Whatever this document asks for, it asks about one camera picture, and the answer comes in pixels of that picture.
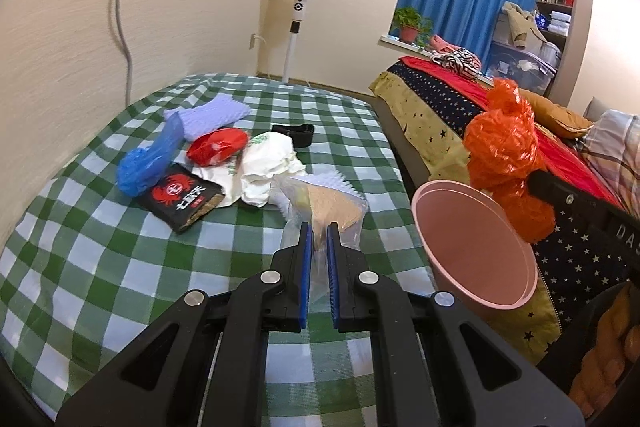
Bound red blanket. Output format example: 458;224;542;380
400;56;626;208

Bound brown pillow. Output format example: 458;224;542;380
517;87;593;140

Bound black snack packet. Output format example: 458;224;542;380
136;163;226;234

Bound white printed tissue paper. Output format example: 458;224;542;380
192;157;246;208

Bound black strap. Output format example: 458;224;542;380
271;123;315;149

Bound black white striped cloth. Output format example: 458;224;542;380
431;48;483;80

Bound white plastic bag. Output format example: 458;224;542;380
239;131;307;208

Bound purple towel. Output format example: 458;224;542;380
164;94;252;141

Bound pink cloth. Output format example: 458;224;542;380
429;34;463;55

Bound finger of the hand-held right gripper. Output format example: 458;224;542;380
529;169;608;217

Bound orange plastic bag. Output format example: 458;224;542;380
462;77;557;244

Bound plaid pillow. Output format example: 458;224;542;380
580;109;640;218

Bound person's right hand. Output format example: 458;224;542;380
569;306;640;419

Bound green checkered tablecloth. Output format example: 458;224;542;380
0;71;438;427

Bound potted green plant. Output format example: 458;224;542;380
391;6;435;45

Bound khaki coat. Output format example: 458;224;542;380
501;1;548;49

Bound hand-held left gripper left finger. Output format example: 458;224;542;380
55;222;313;427

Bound bed with starry blanket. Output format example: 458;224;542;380
370;59;631;365

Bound blue plastic bag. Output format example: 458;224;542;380
116;112;183;196

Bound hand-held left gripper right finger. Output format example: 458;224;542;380
327;222;586;427

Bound clear plastic storage box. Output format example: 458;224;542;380
487;14;561;98

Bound grey headboard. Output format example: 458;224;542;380
585;97;618;122

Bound grey wall cable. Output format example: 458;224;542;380
111;0;138;105

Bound clear plastic bag brown contents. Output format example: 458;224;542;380
272;174;370;253

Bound red plastic bag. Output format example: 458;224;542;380
186;128;249;168

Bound pink plastic bin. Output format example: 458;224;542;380
411;179;538;322

